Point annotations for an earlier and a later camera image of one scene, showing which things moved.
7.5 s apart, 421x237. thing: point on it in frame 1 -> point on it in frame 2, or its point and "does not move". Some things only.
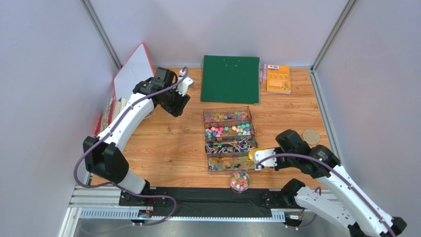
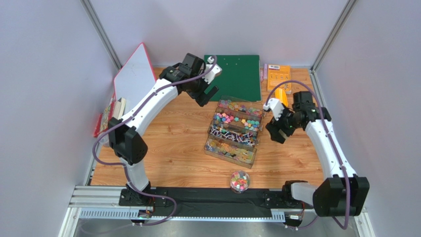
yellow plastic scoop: [251, 152] -> [280, 95]
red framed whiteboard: [138, 68] does not move
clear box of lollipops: [230, 144] -> [241, 133]
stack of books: [109, 112] does not move
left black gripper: [177, 109] -> [205, 98]
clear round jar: [239, 181] does not move
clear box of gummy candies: [232, 114] -> [241, 105]
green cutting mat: [231, 79] does not move
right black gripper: [277, 161] -> [278, 129]
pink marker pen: [261, 75] does not move
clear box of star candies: [230, 129] -> [243, 119]
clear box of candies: [228, 163] -> [238, 153]
